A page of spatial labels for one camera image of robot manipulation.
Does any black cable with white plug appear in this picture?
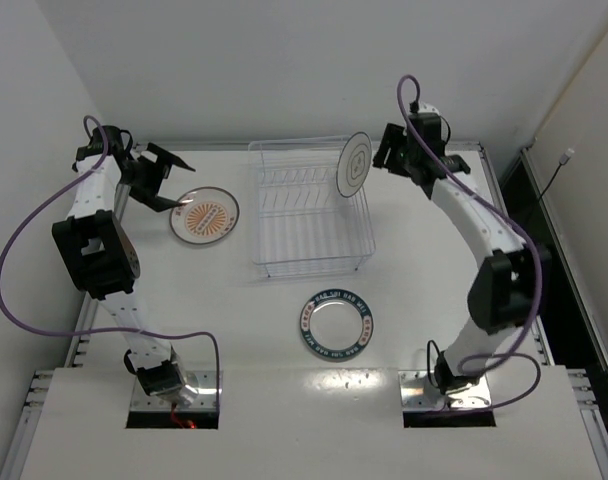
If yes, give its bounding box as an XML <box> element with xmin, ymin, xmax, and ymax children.
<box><xmin>513</xmin><ymin>148</ymin><xmax>576</xmax><ymax>231</ymax></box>

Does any white plate with brown rings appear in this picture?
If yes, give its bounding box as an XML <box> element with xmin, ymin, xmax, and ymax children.
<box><xmin>336</xmin><ymin>132</ymin><xmax>372</xmax><ymax>198</ymax></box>

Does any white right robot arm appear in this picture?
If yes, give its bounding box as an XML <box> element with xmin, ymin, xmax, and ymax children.
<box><xmin>373</xmin><ymin>100</ymin><xmax>550</xmax><ymax>395</ymax></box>

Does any clear wire dish rack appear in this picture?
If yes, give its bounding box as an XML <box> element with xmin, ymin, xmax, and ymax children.
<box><xmin>248</xmin><ymin>135</ymin><xmax>376</xmax><ymax>279</ymax></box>

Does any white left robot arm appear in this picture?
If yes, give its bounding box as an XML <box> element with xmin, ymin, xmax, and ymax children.
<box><xmin>52</xmin><ymin>125</ymin><xmax>189</xmax><ymax>406</ymax></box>

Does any dark green rimmed plate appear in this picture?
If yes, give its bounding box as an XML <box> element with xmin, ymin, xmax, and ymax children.
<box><xmin>298</xmin><ymin>288</ymin><xmax>374</xmax><ymax>362</ymax></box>

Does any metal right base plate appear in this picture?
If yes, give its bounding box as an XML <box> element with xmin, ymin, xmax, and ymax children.
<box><xmin>398</xmin><ymin>370</ymin><xmax>491</xmax><ymax>413</ymax></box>

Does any orange sunburst pattern plate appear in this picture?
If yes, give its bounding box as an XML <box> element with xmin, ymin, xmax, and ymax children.
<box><xmin>169</xmin><ymin>186</ymin><xmax>240</xmax><ymax>246</ymax></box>

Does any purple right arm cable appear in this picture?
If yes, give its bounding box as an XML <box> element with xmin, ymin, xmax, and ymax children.
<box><xmin>395</xmin><ymin>74</ymin><xmax>544</xmax><ymax>415</ymax></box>

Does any metal base plate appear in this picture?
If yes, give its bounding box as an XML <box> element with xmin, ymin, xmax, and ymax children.
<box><xmin>129</xmin><ymin>370</ymin><xmax>221</xmax><ymax>413</ymax></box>
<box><xmin>398</xmin><ymin>370</ymin><xmax>491</xmax><ymax>413</ymax></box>

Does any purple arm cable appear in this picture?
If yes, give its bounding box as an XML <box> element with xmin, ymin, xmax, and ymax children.
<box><xmin>395</xmin><ymin>74</ymin><xmax>544</xmax><ymax>415</ymax></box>
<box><xmin>0</xmin><ymin>115</ymin><xmax>222</xmax><ymax>409</ymax></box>

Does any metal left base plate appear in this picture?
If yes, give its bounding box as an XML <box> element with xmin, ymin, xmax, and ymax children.
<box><xmin>129</xmin><ymin>370</ymin><xmax>221</xmax><ymax>413</ymax></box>

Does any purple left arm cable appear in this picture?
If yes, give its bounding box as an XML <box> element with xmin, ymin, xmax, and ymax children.
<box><xmin>0</xmin><ymin>115</ymin><xmax>222</xmax><ymax>409</ymax></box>

